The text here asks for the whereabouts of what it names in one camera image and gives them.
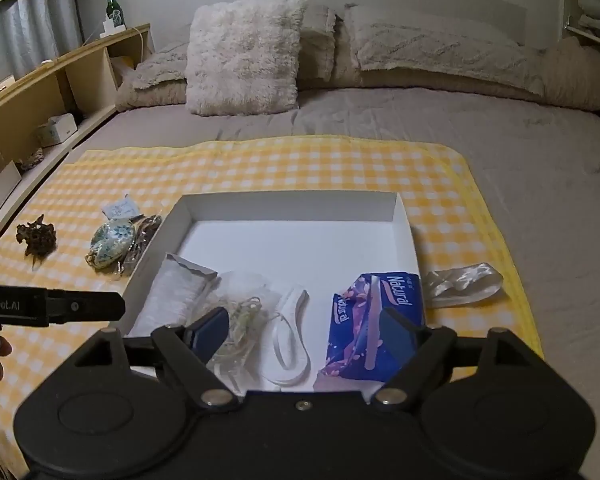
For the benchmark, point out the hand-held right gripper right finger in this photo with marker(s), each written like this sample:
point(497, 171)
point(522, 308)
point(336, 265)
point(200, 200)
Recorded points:
point(397, 332)

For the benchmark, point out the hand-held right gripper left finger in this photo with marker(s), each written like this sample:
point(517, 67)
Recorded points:
point(209, 329)

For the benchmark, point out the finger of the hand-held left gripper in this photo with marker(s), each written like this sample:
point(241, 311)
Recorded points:
point(87, 306)

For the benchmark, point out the blue tissue pack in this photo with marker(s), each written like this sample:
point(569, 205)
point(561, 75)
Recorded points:
point(360, 305)

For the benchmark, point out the brown scrunchie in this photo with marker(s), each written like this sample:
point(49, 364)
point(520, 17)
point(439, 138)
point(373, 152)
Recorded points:
point(37, 240)
point(30, 160)

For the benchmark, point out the small pale blue packet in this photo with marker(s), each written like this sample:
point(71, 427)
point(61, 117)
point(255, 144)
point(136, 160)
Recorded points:
point(120, 207)

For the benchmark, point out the white cardboard box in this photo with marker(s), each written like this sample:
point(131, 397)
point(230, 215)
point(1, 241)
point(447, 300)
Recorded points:
point(290, 245)

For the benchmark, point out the pale yellow soft item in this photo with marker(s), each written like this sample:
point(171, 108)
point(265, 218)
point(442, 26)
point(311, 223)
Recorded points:
point(125, 67)

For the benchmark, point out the clear bag of rubber bands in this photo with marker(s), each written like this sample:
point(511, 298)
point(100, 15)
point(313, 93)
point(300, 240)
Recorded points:
point(247, 302)

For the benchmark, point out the white foil packet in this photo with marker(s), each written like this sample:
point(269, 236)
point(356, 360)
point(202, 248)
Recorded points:
point(170, 295)

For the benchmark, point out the white satin ribbon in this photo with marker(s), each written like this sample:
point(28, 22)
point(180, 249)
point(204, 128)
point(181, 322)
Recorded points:
point(460, 282)

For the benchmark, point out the white elastic band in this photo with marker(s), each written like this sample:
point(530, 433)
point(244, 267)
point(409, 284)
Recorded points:
point(292, 297)

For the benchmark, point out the white flat panel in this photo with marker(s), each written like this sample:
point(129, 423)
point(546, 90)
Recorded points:
point(2, 187)

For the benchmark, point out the brown scrunchie on shelf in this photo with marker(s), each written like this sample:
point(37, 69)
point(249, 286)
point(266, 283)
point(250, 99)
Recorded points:
point(30, 160)

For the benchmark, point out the yellow checkered blanket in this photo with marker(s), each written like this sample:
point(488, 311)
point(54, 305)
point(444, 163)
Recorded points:
point(280, 170)

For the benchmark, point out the white tissue box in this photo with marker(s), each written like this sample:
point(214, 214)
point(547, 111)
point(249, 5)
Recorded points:
point(57, 129)

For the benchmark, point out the grey bed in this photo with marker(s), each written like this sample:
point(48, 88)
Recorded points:
point(530, 160)

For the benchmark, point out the wooden bedside shelf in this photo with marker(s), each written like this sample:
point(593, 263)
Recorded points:
point(80, 60)

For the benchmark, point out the beige textured pillow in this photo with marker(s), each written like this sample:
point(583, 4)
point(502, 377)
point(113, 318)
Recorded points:
point(430, 45)
point(162, 67)

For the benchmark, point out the grey curtain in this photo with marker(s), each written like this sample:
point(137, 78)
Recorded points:
point(25, 35)

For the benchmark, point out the white fluffy pillow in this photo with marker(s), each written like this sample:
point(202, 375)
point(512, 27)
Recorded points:
point(245, 55)

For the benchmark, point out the white charger block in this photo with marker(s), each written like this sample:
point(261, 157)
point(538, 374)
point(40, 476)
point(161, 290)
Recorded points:
point(111, 25)

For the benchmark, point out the green glass bottle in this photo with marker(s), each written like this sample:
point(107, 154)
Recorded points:
point(113, 7)

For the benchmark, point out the beige folded comforter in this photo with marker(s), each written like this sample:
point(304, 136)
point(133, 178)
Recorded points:
point(570, 75)

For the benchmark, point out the white corner shelf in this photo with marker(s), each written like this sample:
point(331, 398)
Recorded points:
point(570, 10)

